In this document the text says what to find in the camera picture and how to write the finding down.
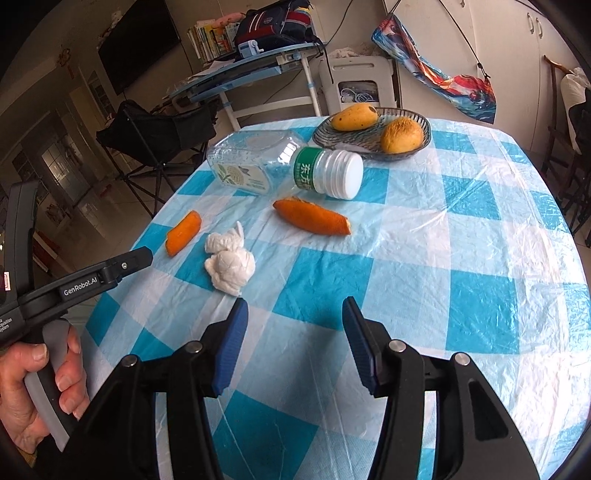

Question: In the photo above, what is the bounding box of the blue checked plastic tablecloth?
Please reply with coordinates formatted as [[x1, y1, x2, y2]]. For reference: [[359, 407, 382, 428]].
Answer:
[[85, 113, 591, 480]]

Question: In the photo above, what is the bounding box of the clear plastic bottle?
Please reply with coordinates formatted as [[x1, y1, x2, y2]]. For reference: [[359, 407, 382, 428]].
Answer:
[[205, 130, 364, 200]]

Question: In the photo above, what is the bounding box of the glass fruit plate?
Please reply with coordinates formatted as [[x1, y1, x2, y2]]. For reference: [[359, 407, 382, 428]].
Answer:
[[312, 107, 431, 161]]

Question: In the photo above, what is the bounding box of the blue study desk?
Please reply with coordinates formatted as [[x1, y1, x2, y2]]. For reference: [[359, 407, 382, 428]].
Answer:
[[170, 41, 328, 130]]

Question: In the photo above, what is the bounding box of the long orange carrot piece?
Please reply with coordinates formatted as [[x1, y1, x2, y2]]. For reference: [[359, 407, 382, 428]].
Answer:
[[273, 197, 352, 236]]

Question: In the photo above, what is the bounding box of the black television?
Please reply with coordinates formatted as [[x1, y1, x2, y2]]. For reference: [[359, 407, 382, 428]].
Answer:
[[98, 0, 182, 96]]

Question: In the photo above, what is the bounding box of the wooden chair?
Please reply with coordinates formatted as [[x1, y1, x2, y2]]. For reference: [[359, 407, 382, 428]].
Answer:
[[542, 55, 591, 236]]

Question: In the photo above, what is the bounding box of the white bag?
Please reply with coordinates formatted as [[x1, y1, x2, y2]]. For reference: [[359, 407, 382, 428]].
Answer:
[[561, 68, 591, 155]]

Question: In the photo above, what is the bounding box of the white cabinet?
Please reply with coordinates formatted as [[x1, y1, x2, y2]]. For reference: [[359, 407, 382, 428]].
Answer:
[[383, 0, 578, 153]]

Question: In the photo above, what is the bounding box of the dark striped backpack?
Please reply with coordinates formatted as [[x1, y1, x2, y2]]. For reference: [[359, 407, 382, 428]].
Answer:
[[233, 0, 319, 51]]

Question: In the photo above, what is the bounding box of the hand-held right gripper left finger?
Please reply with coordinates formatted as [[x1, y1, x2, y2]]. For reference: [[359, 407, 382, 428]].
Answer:
[[76, 299, 250, 480]]

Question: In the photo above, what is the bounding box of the white tissue ball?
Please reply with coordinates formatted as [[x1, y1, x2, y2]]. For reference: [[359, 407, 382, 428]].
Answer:
[[204, 220, 256, 295]]

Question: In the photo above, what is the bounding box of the colourful printed bag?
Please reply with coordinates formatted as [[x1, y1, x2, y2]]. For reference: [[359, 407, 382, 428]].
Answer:
[[372, 0, 497, 124]]

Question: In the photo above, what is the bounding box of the black folding chair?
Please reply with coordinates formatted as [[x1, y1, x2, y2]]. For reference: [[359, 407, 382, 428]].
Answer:
[[96, 99, 218, 217]]

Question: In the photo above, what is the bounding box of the spotted yellow mango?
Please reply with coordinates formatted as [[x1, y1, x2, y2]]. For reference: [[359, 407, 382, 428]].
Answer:
[[331, 103, 378, 131]]

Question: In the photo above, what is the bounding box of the white plastic stool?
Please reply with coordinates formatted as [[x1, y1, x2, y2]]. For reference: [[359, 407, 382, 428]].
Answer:
[[318, 55, 400, 116]]

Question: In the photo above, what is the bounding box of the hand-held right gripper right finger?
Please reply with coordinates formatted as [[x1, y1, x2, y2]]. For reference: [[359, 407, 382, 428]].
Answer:
[[342, 296, 541, 480]]

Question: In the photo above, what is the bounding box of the row of books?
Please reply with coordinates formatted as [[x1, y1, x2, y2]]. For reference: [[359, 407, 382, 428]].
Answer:
[[187, 21, 241, 61]]

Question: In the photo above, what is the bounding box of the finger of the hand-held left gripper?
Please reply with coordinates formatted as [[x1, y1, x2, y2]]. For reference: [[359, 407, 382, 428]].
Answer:
[[98, 246, 154, 290]]

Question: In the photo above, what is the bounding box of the person's left hand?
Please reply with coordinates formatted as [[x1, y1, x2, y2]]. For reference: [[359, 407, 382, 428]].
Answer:
[[0, 324, 90, 456]]

